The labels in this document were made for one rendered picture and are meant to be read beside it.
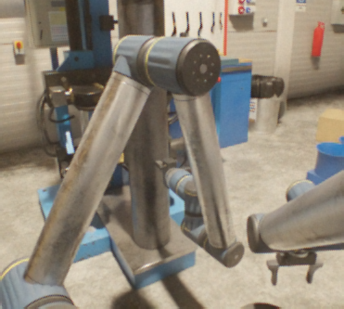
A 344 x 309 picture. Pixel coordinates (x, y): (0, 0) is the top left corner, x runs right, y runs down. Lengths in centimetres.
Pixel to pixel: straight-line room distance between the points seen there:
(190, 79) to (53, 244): 64
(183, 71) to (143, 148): 80
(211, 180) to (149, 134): 58
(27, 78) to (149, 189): 247
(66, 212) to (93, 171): 15
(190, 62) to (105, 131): 34
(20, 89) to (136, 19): 254
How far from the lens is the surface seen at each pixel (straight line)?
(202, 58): 79
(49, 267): 107
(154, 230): 174
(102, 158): 95
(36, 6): 254
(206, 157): 92
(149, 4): 140
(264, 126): 397
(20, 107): 380
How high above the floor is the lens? 134
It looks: 20 degrees down
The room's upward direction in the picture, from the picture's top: 1 degrees counter-clockwise
